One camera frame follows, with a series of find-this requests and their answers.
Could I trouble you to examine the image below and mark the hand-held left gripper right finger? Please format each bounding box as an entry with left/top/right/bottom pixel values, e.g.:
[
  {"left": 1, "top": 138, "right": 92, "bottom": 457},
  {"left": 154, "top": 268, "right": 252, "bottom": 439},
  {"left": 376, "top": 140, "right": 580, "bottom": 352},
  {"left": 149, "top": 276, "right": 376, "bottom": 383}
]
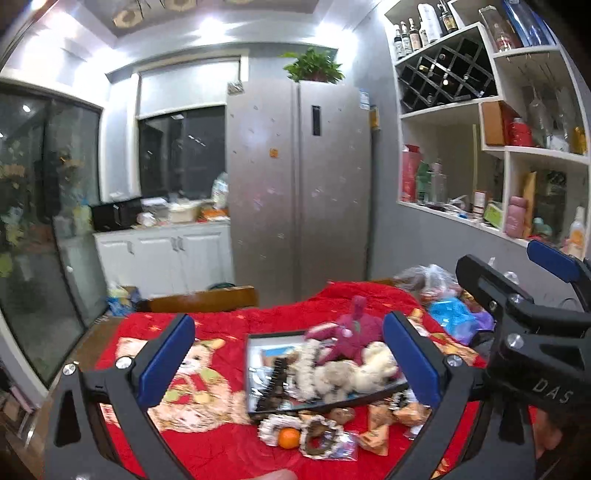
[{"left": 382, "top": 311, "right": 539, "bottom": 480}]

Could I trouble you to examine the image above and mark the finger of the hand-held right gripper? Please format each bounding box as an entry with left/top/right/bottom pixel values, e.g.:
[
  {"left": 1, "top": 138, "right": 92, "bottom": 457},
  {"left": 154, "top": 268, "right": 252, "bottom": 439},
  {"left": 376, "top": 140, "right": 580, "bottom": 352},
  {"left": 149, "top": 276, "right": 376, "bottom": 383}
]
[
  {"left": 526, "top": 239, "right": 591, "bottom": 315},
  {"left": 455, "top": 254, "right": 541, "bottom": 324}
]

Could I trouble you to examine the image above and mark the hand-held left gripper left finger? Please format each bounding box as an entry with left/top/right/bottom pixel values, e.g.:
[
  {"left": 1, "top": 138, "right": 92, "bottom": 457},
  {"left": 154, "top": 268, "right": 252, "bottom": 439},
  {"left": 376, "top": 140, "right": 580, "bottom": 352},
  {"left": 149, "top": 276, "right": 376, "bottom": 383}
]
[{"left": 44, "top": 314, "right": 197, "bottom": 480}]

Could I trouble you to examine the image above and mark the pink plush toy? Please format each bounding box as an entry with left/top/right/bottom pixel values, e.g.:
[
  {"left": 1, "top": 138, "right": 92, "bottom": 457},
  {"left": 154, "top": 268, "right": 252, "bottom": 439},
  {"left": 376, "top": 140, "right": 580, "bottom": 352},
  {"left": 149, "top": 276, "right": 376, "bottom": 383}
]
[{"left": 305, "top": 295, "right": 386, "bottom": 365}]

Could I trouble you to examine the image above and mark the black tray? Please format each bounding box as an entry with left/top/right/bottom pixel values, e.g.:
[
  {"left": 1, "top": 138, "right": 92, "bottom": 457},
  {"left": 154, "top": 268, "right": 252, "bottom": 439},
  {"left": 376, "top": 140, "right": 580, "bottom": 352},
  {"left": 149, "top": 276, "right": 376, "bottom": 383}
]
[{"left": 245, "top": 330, "right": 411, "bottom": 414}]

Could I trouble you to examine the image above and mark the person's right hand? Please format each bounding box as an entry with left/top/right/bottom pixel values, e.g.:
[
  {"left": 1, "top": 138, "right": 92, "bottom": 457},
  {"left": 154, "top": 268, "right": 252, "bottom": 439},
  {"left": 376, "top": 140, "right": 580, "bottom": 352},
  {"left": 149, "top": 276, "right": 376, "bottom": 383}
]
[{"left": 533, "top": 406, "right": 591, "bottom": 480}]

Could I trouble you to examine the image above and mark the white bottle orange label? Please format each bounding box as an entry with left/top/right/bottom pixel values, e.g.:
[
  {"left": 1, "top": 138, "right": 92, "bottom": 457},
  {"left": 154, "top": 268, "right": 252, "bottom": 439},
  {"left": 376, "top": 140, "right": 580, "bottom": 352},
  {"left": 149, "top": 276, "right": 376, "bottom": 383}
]
[{"left": 567, "top": 207, "right": 587, "bottom": 259}]

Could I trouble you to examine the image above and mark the cream plush toy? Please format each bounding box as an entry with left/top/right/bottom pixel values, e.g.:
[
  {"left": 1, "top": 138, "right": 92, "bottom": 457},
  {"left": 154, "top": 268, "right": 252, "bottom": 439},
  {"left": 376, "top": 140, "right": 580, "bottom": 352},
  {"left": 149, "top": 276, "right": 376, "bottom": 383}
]
[{"left": 358, "top": 342, "right": 402, "bottom": 393}]

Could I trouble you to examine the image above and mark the blue plastic bag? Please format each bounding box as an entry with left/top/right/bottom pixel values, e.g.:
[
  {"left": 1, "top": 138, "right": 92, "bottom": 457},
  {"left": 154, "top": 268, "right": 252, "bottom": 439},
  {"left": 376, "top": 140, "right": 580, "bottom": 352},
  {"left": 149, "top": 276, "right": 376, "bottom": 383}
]
[{"left": 427, "top": 295, "right": 481, "bottom": 344}]

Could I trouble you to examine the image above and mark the pink bottle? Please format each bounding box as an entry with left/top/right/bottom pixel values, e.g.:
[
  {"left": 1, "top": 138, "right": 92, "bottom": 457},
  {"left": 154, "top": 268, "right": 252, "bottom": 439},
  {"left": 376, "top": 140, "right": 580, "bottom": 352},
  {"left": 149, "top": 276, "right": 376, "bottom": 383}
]
[{"left": 505, "top": 196, "right": 528, "bottom": 238}]

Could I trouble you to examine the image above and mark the brown snack packet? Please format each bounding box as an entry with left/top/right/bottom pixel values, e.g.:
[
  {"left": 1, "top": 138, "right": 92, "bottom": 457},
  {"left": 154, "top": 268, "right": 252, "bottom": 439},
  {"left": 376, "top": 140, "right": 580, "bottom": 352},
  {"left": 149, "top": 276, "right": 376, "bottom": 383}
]
[
  {"left": 360, "top": 425, "right": 391, "bottom": 455},
  {"left": 367, "top": 401, "right": 393, "bottom": 430},
  {"left": 394, "top": 401, "right": 432, "bottom": 437}
]

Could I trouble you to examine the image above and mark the clear plastic bag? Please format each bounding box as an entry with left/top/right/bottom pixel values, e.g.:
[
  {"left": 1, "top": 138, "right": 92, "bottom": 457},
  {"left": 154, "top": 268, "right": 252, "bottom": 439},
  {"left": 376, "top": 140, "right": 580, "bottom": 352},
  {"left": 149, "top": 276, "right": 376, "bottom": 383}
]
[{"left": 392, "top": 264, "right": 462, "bottom": 305}]

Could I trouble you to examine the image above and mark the green card box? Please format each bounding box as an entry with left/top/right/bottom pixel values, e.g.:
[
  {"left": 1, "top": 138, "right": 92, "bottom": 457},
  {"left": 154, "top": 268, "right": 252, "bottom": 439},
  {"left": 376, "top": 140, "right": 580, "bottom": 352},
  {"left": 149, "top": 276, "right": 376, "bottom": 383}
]
[{"left": 484, "top": 202, "right": 506, "bottom": 228}]

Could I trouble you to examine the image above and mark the beige plush bear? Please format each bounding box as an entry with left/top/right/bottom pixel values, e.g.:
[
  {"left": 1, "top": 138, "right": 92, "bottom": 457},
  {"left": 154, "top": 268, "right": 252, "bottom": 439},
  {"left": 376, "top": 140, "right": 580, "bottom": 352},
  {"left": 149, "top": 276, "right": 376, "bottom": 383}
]
[{"left": 314, "top": 360, "right": 358, "bottom": 403}]

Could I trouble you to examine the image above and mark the red printed blanket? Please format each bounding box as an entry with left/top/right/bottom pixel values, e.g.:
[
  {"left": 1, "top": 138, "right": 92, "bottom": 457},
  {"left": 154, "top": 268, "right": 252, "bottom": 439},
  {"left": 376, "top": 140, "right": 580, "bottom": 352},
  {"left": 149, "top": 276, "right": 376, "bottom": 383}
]
[{"left": 92, "top": 279, "right": 541, "bottom": 480}]

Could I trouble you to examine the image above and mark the clear glass bottle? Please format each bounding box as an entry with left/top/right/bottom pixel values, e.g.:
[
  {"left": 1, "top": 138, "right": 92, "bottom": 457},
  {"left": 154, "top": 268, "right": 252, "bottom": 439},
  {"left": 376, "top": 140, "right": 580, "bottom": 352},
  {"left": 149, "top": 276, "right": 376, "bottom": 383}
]
[{"left": 431, "top": 159, "right": 450, "bottom": 204}]

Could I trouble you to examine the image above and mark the white kitchen cabinet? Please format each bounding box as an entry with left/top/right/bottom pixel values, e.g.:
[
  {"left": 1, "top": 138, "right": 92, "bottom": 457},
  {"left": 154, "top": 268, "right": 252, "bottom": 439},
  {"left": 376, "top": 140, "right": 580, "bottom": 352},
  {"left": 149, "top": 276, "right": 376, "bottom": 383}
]
[{"left": 92, "top": 222, "right": 234, "bottom": 301}]

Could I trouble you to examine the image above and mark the dark brown crocheted piece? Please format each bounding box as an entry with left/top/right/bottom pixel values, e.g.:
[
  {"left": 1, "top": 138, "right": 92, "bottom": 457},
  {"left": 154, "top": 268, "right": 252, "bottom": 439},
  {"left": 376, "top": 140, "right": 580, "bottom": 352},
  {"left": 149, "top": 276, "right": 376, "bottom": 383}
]
[{"left": 256, "top": 357, "right": 289, "bottom": 411}]

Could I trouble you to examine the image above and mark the white crocheted garland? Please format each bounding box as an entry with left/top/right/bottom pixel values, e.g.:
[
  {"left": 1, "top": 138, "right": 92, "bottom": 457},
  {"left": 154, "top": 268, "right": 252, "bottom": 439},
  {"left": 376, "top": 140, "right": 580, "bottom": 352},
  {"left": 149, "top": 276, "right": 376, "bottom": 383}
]
[{"left": 291, "top": 339, "right": 324, "bottom": 400}]

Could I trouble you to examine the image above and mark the white crocheted piece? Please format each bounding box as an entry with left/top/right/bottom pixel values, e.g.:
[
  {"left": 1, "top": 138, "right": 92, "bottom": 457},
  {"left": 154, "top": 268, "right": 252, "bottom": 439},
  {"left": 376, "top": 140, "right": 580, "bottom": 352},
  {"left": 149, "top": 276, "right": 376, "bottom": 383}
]
[{"left": 259, "top": 413, "right": 301, "bottom": 446}]

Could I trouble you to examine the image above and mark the red gift box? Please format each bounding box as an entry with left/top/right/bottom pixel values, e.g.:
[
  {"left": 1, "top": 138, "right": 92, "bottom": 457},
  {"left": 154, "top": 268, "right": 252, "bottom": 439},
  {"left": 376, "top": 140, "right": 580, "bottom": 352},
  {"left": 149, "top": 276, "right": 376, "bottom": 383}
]
[{"left": 401, "top": 145, "right": 423, "bottom": 204}]

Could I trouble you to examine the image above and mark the red canister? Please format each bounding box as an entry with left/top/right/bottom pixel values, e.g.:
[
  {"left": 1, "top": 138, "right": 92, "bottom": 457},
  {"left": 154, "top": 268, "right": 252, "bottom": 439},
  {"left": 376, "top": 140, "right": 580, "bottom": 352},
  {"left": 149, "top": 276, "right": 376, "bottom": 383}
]
[{"left": 508, "top": 117, "right": 534, "bottom": 147}]

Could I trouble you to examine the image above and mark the orange brown box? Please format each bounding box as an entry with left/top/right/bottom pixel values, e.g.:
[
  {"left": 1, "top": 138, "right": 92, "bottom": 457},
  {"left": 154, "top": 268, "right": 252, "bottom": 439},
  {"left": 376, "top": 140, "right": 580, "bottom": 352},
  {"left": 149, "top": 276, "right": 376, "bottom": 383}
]
[{"left": 480, "top": 100, "right": 518, "bottom": 147}]

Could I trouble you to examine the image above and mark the black microwave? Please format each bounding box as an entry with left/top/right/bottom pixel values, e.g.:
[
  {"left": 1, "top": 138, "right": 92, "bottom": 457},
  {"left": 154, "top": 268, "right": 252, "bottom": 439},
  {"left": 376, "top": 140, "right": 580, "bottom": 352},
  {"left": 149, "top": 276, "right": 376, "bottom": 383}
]
[{"left": 90, "top": 196, "right": 144, "bottom": 232}]

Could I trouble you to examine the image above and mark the glass sliding door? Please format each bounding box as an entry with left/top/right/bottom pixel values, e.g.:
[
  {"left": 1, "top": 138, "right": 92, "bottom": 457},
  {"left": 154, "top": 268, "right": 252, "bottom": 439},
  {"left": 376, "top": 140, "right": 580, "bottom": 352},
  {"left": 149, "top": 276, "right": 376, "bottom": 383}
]
[{"left": 0, "top": 76, "right": 109, "bottom": 388}]

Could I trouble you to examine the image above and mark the silver refrigerator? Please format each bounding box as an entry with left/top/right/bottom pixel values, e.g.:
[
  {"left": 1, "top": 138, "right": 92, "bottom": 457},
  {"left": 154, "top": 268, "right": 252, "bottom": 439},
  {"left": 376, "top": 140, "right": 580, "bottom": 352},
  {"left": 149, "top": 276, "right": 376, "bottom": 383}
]
[{"left": 225, "top": 80, "right": 374, "bottom": 301}]

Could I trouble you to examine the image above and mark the dark window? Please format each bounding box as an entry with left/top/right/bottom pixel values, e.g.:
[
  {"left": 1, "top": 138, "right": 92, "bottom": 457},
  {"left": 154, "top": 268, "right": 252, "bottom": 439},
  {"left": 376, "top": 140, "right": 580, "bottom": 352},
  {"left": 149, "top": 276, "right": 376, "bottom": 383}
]
[{"left": 137, "top": 105, "right": 228, "bottom": 199}]

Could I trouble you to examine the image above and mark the black wine rack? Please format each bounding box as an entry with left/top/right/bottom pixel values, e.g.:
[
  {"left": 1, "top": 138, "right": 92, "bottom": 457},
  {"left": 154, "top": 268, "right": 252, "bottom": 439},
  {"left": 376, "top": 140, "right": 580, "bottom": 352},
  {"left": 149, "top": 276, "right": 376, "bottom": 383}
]
[{"left": 397, "top": 37, "right": 498, "bottom": 114}]

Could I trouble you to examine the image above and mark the row of liquor bottles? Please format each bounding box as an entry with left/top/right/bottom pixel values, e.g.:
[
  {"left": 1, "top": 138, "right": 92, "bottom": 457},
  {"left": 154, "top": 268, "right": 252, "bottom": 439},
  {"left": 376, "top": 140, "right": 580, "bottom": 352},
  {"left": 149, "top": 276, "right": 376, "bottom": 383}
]
[{"left": 392, "top": 0, "right": 458, "bottom": 61}]

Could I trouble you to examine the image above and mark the potted green plant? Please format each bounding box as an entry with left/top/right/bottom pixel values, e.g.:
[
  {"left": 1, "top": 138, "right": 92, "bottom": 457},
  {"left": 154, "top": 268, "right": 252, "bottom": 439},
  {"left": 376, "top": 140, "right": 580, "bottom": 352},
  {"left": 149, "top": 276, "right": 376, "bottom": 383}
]
[{"left": 283, "top": 48, "right": 346, "bottom": 85}]

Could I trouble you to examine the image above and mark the white roller blind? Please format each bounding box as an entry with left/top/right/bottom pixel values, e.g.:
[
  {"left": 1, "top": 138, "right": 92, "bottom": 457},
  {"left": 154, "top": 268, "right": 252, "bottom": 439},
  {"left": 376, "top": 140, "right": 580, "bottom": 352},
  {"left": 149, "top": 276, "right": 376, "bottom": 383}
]
[{"left": 137, "top": 58, "right": 243, "bottom": 118}]

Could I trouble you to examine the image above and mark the geometric ceiling lamp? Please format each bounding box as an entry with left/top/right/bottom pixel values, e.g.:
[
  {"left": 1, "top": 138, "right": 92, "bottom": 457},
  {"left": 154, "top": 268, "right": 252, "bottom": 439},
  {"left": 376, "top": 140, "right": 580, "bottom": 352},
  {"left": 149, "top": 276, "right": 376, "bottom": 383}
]
[{"left": 113, "top": 0, "right": 145, "bottom": 26}]

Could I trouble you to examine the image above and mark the white wall shelf unit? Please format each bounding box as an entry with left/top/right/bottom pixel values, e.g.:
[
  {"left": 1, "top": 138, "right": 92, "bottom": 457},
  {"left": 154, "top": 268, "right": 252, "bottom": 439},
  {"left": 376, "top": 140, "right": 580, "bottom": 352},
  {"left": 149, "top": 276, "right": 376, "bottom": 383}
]
[{"left": 383, "top": 0, "right": 591, "bottom": 252}]

